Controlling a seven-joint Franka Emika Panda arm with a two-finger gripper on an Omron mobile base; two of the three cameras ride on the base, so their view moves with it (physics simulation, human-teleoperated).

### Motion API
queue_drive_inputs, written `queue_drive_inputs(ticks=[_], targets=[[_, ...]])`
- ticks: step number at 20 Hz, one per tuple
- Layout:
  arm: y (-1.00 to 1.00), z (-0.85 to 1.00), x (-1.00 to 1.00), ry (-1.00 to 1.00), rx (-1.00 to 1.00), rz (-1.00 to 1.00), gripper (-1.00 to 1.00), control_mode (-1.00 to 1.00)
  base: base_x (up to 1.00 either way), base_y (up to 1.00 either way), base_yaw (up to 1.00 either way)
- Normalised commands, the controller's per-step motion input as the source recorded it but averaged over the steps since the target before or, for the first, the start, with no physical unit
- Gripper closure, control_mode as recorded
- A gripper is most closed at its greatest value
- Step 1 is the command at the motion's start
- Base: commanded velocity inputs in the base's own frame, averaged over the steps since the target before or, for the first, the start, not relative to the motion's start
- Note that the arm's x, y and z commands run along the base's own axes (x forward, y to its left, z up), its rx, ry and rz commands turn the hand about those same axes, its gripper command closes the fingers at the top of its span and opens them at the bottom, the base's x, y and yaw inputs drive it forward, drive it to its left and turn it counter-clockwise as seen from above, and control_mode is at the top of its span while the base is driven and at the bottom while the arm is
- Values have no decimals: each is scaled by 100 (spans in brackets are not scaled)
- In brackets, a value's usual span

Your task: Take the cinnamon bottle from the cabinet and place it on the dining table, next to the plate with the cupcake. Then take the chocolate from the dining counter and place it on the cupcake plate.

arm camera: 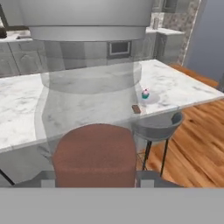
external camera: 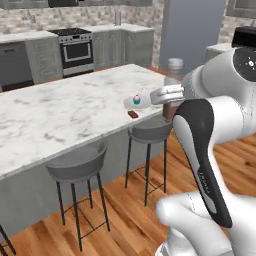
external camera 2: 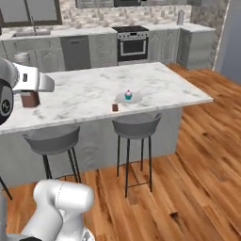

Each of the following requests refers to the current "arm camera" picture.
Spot grey built-in oven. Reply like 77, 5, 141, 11
107, 40, 132, 59

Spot brown chocolate bar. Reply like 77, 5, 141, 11
131, 104, 142, 115

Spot white marble dining counter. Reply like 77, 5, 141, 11
0, 59, 224, 187

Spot teal and pink cupcake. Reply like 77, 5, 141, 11
141, 87, 151, 100

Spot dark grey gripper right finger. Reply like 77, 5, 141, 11
136, 170, 184, 188

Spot grey kitchen cabinet run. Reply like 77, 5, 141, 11
0, 27, 186, 79

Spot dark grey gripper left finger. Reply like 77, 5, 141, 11
13, 170, 57, 188

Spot large white round cylinder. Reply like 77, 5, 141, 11
18, 0, 156, 42

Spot brown cushioned stool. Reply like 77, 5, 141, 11
52, 123, 137, 188

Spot grey stool with black legs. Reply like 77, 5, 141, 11
131, 111, 186, 178

